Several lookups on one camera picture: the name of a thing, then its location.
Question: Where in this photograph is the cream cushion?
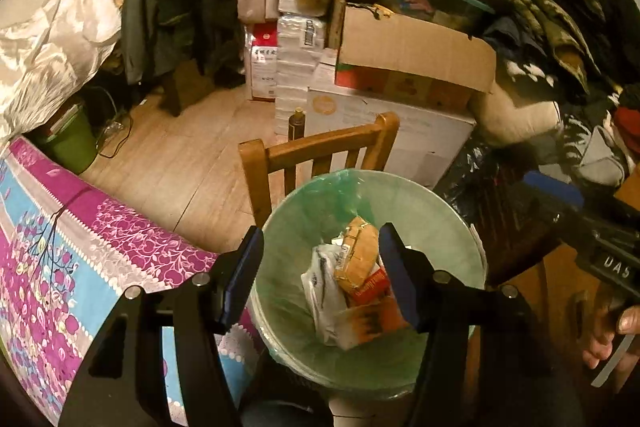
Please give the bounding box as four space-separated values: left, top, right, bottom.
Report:
470 89 564 146

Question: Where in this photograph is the white plastic wrapper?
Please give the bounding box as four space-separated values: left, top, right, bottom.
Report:
300 244 351 348

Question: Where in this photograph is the open cardboard box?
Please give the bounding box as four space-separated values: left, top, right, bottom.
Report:
325 0 498 111

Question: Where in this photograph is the green bucket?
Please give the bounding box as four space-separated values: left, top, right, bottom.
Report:
37 102 101 176

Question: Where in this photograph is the dark jacket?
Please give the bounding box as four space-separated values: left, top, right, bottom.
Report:
120 0 246 90

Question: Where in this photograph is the stack of white packages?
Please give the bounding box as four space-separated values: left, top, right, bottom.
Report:
275 0 337 138

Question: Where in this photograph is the black plastic bag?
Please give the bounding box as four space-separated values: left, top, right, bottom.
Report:
435 142 527 229

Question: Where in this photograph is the brown paper packet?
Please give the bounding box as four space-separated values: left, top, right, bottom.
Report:
334 216 382 294

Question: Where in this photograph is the wooden chair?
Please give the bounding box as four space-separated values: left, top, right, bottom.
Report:
238 112 401 229

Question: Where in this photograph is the dark bottle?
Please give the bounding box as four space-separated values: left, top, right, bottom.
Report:
287 107 307 144

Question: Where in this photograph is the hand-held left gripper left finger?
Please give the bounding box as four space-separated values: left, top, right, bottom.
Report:
59 226 266 427

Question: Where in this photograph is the person's right hand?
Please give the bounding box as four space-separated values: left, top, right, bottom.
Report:
582 297 640 373

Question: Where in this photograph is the pile of clothes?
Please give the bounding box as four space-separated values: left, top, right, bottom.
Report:
480 0 640 188

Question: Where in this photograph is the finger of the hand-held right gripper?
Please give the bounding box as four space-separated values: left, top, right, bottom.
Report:
510 171 608 253

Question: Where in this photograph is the red and white tall box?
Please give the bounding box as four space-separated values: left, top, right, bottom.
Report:
245 23 280 102

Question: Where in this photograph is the purple striped floral bedsheet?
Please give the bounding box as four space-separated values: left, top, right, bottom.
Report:
0 137 266 427

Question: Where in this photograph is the large white box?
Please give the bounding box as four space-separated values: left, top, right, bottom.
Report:
305 84 478 188

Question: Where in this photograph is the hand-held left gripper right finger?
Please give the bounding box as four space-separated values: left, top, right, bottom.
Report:
377 222 587 427

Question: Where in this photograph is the white satin cloth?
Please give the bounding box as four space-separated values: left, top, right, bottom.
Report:
0 0 133 138

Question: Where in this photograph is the green-lined trash bin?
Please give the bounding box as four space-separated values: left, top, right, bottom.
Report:
247 168 488 401

